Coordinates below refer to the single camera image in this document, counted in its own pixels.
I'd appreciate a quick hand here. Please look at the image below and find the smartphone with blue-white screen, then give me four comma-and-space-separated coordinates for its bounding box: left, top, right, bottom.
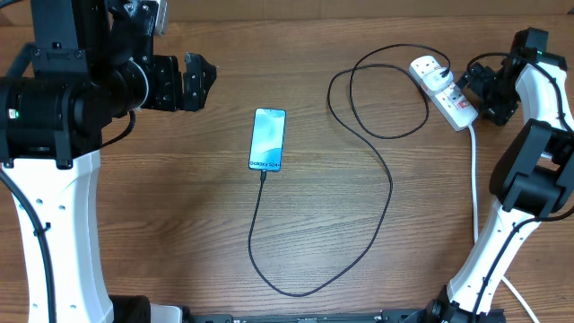
248, 108, 286, 172

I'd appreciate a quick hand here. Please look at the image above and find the black USB-C charging cable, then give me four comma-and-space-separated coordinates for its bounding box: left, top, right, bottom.
247, 43, 452, 299

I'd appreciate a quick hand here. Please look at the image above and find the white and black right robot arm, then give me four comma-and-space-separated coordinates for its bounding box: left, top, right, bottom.
408, 27, 573, 322

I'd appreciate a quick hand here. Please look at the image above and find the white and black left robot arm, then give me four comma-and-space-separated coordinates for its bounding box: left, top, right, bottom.
1, 0, 217, 322

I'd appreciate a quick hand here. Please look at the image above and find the white charger adapter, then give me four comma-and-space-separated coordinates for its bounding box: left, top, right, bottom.
422, 67, 454, 92

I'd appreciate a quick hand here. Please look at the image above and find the white power strip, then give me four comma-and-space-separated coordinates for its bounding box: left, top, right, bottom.
409, 56, 478, 131

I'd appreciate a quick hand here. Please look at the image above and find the white power strip cord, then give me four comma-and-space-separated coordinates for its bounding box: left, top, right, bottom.
466, 124, 542, 323

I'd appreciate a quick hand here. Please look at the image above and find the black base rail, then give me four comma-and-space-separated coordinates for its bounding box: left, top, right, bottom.
183, 292, 506, 323

